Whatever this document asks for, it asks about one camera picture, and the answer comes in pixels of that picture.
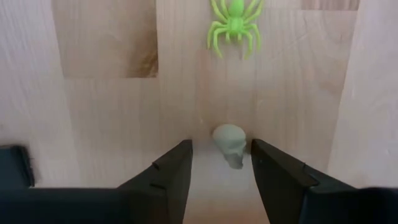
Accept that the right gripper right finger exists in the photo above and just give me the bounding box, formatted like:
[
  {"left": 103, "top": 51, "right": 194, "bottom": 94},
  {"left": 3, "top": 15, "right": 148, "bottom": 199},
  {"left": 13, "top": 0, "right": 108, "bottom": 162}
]
[{"left": 250, "top": 138, "right": 398, "bottom": 224}]

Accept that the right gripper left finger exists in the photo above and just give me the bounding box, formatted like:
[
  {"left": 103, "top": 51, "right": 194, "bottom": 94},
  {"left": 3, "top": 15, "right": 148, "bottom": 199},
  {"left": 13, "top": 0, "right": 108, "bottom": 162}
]
[{"left": 0, "top": 139, "right": 194, "bottom": 224}]

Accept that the neon green plastic spider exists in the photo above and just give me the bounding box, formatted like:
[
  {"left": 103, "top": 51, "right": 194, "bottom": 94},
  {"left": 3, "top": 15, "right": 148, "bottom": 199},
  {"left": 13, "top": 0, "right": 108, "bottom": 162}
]
[{"left": 206, "top": 0, "right": 265, "bottom": 60}]

